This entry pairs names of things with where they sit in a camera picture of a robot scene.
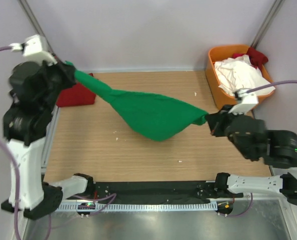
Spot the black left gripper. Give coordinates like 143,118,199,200
39,53,79,113

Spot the green t-shirt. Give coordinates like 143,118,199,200
74,69,209,142

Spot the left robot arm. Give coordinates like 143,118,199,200
1,61,95,220

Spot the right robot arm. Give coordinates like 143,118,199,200
205,110,297,206

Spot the orange plastic bin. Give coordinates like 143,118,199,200
205,44,273,109

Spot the folded red t-shirt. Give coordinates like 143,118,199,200
56,80,97,108

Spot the white crumpled t-shirt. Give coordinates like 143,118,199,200
214,54,270,96

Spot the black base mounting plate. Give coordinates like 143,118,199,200
82,180,244,205

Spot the dark red t-shirt in bin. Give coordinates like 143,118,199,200
229,45,269,71

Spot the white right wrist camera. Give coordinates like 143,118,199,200
229,88,259,115

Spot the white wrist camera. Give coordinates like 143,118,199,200
229,88,259,115
9,34,58,66

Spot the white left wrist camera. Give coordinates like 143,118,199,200
9,34,58,66

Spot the aluminium frame rail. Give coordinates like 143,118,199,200
40,107,293,203

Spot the left aluminium corner post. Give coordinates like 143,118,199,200
17,0,59,66

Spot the aluminium corner post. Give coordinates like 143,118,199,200
17,0,59,66
250,0,285,49

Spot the white slotted cable duct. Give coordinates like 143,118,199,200
56,201,218,213

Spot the right aluminium corner post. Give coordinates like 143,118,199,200
250,0,285,49

